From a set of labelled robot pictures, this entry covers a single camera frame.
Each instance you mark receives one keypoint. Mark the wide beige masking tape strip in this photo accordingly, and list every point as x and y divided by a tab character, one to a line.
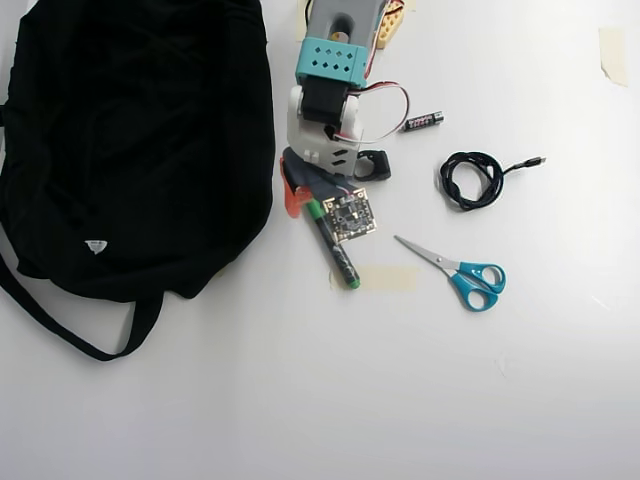
390	279

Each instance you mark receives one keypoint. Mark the torn beige masking tape strip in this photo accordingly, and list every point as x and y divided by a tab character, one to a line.
614	55

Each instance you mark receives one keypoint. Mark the navy gripper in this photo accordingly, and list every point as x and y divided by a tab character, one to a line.
299	176

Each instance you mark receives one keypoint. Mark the black fabric bag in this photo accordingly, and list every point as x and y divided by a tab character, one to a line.
125	150

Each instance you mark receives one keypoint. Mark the black AA battery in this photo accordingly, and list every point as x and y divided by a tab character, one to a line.
422	122

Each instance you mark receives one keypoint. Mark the bare camera circuit board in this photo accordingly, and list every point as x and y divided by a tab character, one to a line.
350	216

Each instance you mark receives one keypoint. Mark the green capped black marker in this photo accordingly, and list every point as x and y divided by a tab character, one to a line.
342	262

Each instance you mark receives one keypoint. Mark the teal grey white robot arm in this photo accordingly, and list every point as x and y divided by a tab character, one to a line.
330	60

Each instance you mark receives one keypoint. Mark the small beige tape piece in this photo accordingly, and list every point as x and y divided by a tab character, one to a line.
411	5

